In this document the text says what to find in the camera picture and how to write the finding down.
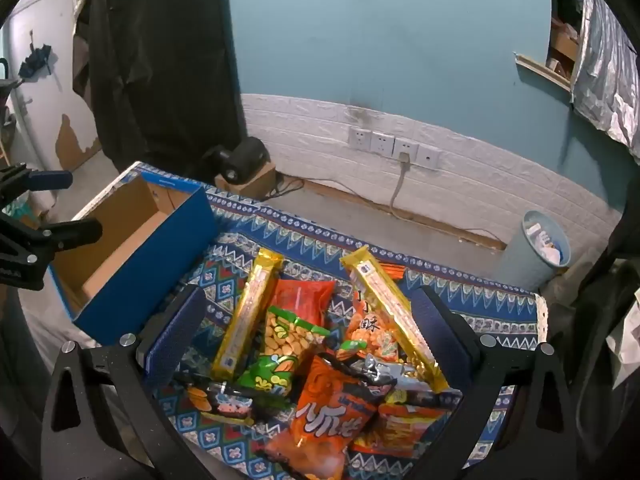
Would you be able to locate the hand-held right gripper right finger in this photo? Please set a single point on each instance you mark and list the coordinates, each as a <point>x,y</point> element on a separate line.
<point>441,327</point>

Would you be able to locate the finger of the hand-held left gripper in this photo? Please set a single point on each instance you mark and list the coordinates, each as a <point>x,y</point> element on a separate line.
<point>50,179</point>
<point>75,234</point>

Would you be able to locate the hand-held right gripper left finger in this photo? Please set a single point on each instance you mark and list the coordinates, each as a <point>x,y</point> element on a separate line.
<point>175,332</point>

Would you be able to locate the yellow long snack packet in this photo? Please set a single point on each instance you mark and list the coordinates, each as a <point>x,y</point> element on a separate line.
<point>247,310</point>
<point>390,305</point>

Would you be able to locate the orange green-label cracker packet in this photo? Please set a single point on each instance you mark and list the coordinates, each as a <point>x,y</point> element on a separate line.
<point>370,332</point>

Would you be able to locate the silver snack packet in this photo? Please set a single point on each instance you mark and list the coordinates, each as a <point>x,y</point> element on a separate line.
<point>382,370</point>

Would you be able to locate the blue cardboard box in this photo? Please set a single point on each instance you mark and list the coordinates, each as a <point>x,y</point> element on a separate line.
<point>165,260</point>

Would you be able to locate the black snack packet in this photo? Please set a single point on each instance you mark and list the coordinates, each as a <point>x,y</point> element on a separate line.
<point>225,402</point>

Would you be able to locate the green peanut packet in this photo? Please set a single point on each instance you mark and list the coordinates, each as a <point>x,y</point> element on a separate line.
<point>285,335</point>

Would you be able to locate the orange black-topped snack packet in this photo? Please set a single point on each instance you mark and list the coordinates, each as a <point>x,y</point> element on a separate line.
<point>400,430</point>

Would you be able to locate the red translucent snack packet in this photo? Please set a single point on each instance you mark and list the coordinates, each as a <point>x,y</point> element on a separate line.
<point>305,297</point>

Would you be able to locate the orange white-lettered chip packet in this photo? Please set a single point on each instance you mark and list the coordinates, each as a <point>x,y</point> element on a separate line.
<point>325,420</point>

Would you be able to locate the grey trash bin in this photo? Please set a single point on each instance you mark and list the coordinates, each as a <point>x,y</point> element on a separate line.
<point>525,265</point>

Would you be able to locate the white paper waste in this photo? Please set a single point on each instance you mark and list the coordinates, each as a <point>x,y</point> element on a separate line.
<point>547,250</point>

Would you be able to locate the dark cloth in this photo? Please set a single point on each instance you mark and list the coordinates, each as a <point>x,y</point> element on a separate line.
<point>600,310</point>

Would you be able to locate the blue patterned tablecloth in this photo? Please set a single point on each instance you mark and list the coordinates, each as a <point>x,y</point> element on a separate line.
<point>300,232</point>

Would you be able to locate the dark curtain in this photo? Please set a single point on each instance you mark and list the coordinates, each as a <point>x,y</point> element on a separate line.
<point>160,60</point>

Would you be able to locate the wooden ledge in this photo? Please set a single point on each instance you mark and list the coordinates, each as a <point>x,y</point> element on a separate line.
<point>542,72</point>

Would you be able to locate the silver foil curtain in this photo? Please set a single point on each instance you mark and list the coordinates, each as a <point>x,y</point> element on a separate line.
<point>605,70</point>

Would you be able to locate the white wall socket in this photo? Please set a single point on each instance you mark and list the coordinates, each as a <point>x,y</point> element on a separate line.
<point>382,143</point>
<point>428,156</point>
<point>359,138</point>
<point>406,146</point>

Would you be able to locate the black camera device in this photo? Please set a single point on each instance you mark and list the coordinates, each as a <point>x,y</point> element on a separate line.
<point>247,157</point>

